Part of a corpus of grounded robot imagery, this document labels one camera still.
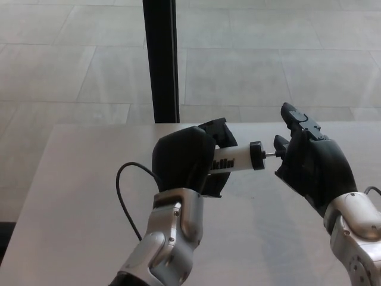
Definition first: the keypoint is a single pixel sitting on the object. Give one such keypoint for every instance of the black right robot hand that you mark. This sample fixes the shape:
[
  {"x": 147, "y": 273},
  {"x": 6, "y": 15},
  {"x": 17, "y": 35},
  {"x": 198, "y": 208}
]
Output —
[{"x": 321, "y": 169}]

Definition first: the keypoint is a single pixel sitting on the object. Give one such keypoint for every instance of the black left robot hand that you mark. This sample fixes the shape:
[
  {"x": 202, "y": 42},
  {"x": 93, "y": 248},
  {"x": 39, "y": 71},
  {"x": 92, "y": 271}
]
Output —
[{"x": 181, "y": 161}]

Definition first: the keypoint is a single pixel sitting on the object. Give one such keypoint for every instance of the white Franklin air pump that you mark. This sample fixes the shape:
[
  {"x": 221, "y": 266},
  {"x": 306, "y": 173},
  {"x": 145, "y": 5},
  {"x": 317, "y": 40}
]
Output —
[{"x": 238, "y": 158}]

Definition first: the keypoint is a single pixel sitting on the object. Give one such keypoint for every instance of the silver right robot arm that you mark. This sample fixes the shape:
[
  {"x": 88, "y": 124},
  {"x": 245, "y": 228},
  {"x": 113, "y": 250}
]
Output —
[{"x": 357, "y": 238}]

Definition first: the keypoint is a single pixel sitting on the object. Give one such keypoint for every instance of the black vertical post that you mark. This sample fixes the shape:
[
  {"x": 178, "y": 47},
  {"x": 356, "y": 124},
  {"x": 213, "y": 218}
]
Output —
[{"x": 162, "y": 59}]

